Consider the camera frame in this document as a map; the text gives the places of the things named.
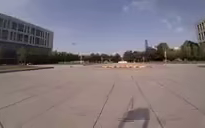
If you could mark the grey glass-fronted building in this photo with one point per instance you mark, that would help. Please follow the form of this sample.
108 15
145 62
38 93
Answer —
13 35

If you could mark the grey concrete slab plaza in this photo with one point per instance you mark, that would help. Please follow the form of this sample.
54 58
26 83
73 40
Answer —
90 93

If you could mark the white pole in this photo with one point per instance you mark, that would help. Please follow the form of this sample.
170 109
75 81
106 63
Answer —
165 55

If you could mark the low flower bed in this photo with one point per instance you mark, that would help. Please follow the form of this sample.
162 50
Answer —
123 66

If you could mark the low raised grass bed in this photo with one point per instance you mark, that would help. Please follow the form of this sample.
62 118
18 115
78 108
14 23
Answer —
13 69

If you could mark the row of trees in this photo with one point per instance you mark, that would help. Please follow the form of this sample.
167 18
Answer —
100 57

